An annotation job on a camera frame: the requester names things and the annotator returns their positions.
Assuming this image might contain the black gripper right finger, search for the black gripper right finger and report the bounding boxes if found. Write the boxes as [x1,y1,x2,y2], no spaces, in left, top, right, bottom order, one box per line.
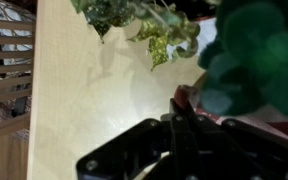
[192,114,288,180]

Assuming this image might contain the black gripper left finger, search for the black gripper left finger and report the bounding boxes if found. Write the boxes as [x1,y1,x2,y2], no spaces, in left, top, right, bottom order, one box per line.
[76,100,201,180]

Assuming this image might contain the dark red patterned cloth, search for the dark red patterned cloth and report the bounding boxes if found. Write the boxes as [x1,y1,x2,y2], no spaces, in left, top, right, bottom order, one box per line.
[174,85,288,139]

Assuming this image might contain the potted green plant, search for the potted green plant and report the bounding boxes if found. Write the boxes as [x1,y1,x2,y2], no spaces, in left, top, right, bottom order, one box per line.
[70,0,288,116]

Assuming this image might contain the white paper under pot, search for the white paper under pot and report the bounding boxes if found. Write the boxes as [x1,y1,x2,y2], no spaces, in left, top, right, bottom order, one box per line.
[166,18,217,60]

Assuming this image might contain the wooden chair far side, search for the wooden chair far side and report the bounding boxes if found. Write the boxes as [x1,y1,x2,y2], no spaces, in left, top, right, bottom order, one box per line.
[0,16,37,144]

